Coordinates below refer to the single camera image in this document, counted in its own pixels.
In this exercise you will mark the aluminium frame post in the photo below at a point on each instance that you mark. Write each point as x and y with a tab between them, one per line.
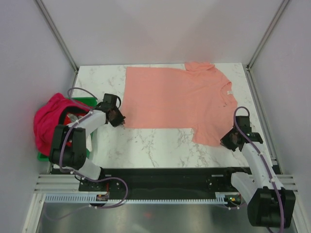
268	32
57	35

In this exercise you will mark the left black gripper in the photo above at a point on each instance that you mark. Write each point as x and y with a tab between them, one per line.
120	121

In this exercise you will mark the magenta t shirt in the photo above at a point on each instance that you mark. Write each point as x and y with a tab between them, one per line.
56	111

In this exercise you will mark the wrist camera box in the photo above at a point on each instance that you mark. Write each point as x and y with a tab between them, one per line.
243	121
110	101

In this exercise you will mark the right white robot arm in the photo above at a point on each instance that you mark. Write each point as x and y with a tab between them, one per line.
269	203

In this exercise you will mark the right aluminium frame post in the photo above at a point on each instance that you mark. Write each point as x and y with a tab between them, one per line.
268	32

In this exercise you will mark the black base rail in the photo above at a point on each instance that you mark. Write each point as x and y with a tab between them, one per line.
165	183

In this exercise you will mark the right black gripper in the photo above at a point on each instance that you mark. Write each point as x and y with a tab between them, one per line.
224	141

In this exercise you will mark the left aluminium frame post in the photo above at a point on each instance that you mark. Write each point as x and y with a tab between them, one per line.
57	35

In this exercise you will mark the peach t shirt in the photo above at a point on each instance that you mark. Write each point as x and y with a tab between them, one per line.
170	98

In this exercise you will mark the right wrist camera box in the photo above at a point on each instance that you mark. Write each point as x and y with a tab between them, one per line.
243	121

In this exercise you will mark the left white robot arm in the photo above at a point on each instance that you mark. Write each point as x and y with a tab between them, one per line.
68	149

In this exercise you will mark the white slotted cable duct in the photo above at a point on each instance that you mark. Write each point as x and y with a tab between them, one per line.
96	199

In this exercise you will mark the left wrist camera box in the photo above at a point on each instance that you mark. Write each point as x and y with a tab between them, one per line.
110	101

